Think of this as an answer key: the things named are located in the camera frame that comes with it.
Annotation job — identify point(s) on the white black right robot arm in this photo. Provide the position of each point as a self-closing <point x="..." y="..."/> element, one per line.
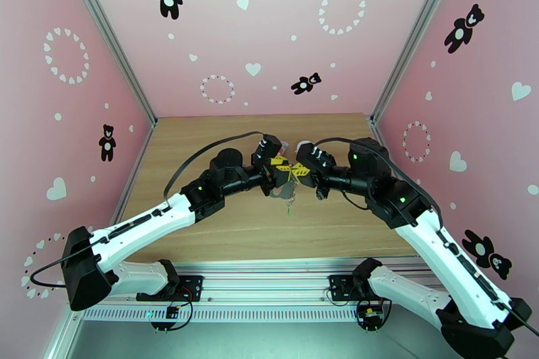
<point x="446" y="257"/>

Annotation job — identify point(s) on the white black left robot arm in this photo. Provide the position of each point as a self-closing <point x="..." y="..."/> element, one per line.
<point x="143" y="227"/>

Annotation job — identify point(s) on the small black circuit board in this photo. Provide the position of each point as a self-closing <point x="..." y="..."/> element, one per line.
<point x="370" y="313"/>
<point x="172" y="312"/>

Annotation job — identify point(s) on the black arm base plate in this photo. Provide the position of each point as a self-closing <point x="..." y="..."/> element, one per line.
<point x="193" y="286"/>
<point x="339" y="284"/>

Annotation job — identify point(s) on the wide aluminium base rail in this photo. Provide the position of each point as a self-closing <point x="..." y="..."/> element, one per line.
<point x="261" y="286"/>

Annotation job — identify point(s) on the aluminium corner post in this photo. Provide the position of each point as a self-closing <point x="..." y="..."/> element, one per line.
<point x="110" y="38"/>
<point x="416" y="33"/>

